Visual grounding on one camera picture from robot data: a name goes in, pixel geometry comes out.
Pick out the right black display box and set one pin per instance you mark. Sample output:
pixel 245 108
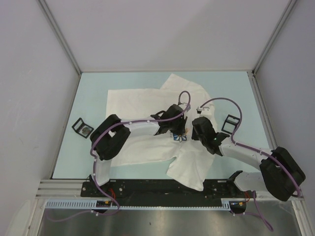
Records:
pixel 230 124

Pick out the black display box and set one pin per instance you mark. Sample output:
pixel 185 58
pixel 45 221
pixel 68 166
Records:
pixel 230 124
pixel 79 125

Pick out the left black display box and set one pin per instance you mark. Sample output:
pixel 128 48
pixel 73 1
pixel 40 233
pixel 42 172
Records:
pixel 79 125

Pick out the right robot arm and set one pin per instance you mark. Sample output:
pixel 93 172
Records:
pixel 277 171

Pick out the white t-shirt with flower print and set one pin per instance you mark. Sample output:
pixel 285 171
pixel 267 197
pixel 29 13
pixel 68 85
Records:
pixel 191 160

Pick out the dark round brooch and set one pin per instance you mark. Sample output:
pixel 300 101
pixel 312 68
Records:
pixel 85 131

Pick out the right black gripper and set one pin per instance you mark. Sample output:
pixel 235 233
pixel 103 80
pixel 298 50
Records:
pixel 193 136

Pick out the grey slotted cable duct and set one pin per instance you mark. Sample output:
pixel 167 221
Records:
pixel 102 205

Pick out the aluminium front rail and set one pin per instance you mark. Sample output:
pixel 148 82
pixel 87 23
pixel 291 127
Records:
pixel 63 189

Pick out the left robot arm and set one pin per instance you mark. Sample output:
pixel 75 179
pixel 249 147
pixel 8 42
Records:
pixel 109 138

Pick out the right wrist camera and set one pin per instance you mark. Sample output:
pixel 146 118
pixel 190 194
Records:
pixel 206 111

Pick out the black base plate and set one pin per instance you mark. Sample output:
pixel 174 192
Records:
pixel 165 192

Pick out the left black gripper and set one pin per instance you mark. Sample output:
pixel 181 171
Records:
pixel 181 130

